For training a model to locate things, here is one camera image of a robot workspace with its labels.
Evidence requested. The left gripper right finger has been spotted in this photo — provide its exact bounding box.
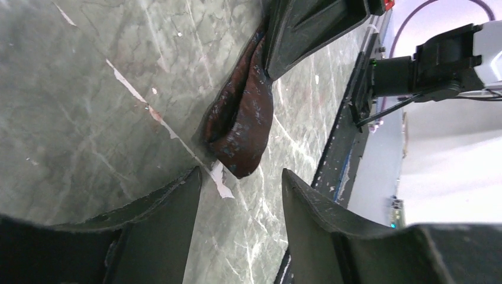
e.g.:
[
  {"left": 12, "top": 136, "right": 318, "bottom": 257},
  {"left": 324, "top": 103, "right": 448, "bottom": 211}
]
[{"left": 282, "top": 169, "right": 392, "bottom": 283}]

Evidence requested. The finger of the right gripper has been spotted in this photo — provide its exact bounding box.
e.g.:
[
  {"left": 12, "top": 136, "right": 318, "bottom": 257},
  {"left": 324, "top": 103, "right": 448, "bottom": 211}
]
[{"left": 265, "top": 0, "right": 371, "bottom": 80}]

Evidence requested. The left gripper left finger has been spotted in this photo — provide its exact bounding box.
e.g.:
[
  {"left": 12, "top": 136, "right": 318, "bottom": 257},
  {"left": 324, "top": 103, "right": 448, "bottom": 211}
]
[{"left": 51, "top": 166, "right": 202, "bottom": 284}]

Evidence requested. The dark brown floral tie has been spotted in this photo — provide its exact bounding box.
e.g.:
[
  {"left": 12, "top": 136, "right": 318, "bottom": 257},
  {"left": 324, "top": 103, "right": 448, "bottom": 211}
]
[{"left": 202, "top": 19, "right": 274, "bottom": 179}]

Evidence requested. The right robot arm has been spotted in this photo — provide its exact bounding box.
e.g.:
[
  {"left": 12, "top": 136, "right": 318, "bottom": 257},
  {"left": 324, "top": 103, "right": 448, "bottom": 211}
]
[{"left": 264, "top": 1, "right": 501, "bottom": 127}]

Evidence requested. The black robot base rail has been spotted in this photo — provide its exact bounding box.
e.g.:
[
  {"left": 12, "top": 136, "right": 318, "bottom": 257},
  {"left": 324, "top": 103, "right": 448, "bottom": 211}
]
[{"left": 274, "top": 11, "right": 393, "bottom": 284}]

